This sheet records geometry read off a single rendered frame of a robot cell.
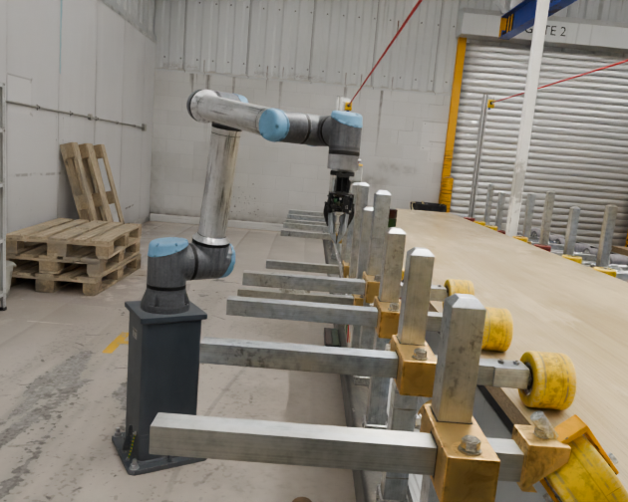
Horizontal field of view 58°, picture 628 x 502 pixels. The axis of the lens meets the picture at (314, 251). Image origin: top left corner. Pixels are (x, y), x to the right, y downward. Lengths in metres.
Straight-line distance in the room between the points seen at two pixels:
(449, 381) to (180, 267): 1.72
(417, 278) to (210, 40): 9.01
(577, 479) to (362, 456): 0.20
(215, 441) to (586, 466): 0.35
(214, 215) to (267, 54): 7.43
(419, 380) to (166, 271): 1.55
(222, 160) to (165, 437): 1.70
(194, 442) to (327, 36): 9.20
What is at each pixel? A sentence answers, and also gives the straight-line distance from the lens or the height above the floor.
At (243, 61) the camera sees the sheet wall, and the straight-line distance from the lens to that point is 9.61.
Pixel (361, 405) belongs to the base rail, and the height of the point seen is 0.70.
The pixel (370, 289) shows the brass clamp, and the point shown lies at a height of 0.95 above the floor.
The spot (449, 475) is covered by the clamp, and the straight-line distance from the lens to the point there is 0.57.
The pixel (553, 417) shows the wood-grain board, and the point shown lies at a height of 0.90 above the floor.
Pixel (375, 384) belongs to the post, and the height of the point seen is 0.80.
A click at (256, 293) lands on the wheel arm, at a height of 0.85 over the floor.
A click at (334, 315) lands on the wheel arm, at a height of 0.95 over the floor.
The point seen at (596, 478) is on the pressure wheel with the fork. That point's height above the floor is 0.95.
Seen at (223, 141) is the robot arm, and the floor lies 1.26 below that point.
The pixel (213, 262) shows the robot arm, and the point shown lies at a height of 0.79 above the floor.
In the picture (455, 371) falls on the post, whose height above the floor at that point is 1.03.
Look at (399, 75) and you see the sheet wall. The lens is 9.66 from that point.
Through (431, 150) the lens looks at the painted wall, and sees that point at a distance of 9.65.
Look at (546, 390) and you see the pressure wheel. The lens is 0.87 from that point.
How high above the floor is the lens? 1.23
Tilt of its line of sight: 9 degrees down
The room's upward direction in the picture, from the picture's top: 5 degrees clockwise
